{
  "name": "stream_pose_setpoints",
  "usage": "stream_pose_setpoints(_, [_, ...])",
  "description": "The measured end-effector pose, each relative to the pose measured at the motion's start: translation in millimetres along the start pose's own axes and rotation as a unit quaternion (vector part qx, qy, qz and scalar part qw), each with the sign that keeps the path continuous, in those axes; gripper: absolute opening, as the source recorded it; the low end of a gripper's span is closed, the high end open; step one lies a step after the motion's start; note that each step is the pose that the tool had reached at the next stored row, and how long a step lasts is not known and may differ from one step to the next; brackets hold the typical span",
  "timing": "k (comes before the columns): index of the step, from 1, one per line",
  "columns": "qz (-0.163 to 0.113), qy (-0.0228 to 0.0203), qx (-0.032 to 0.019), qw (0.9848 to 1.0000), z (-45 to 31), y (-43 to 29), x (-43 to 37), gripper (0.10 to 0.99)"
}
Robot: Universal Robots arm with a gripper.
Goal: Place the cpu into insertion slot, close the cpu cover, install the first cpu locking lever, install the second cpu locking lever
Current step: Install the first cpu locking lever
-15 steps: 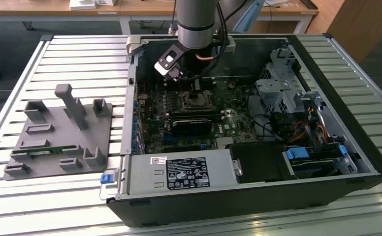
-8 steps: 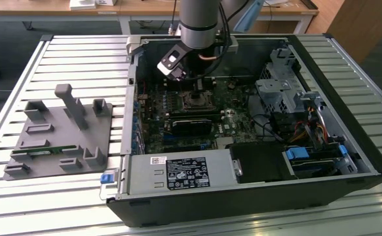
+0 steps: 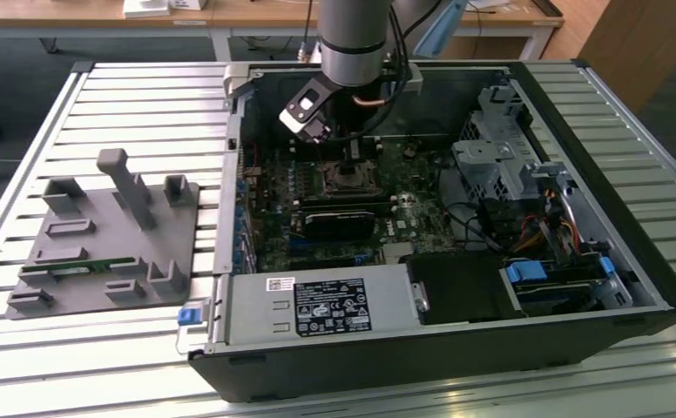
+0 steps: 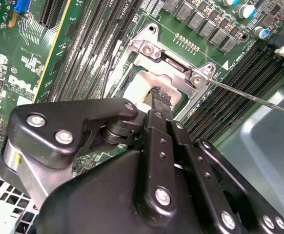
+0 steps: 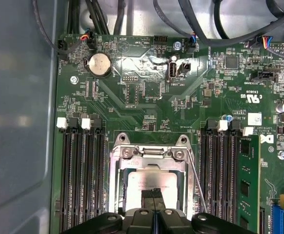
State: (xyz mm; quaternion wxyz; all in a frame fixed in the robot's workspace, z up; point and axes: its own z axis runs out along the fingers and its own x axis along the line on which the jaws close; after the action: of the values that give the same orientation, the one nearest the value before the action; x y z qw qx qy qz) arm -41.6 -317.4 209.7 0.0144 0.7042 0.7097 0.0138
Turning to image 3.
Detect silver-topped green CPU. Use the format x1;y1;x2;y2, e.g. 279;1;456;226
337;172;374;192

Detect CPU socket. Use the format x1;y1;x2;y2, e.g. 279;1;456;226
319;159;384;198

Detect black graphics card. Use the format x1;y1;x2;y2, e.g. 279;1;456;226
299;211;377;239

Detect green motherboard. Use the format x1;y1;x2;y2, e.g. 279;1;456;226
237;134;482;274

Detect perforated metal drive cage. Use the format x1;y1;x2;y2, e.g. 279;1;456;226
448;84;569;206

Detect silver finned heatsink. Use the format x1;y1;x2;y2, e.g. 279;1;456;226
381;243;418;265

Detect blue disk carrier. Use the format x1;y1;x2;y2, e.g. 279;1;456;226
502;258;549;285

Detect silver power supply unit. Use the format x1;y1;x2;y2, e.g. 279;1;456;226
203;272;424;349

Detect wooden cabinet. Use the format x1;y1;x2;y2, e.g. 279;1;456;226
537;0;676;115

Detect blue case latch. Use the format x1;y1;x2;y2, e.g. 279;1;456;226
175;304;210;328

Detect green RAM stick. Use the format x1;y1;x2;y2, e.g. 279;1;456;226
21;257;139;280

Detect wooden desk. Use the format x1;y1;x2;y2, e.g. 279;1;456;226
0;0;565;62

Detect grey parts rack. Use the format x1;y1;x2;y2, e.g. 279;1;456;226
1;147;202;322

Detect black and silver PC case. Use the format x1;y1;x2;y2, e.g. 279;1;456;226
185;58;676;402

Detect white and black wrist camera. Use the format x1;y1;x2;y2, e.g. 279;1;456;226
277;79;340;144

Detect orange and yellow power wires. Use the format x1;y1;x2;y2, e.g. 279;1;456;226
510;215;584;256

